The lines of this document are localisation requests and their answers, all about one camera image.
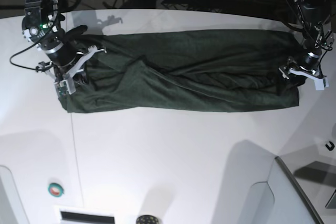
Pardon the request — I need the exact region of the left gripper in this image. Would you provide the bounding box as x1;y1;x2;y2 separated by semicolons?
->
288;51;321;87

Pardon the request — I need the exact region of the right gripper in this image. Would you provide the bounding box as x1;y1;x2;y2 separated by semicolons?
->
44;25;89;86

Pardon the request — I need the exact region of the dark green t-shirt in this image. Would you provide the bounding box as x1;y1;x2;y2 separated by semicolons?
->
59;29;304;113

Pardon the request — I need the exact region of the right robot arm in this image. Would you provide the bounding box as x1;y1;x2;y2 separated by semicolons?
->
22;0;89;88

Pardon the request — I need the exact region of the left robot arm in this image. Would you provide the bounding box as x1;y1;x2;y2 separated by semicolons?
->
279;0;335;90

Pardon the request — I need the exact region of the black U-shaped hook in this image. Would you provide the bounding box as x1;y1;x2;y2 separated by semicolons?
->
325;141;335;151

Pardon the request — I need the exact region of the grey metal tray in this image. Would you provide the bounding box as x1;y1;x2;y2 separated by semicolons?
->
277;155;335;223

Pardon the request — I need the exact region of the green tape roll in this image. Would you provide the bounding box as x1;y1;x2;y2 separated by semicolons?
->
48;183;64;197

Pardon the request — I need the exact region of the black perforated round object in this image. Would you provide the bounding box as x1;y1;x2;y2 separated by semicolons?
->
136;215;160;224

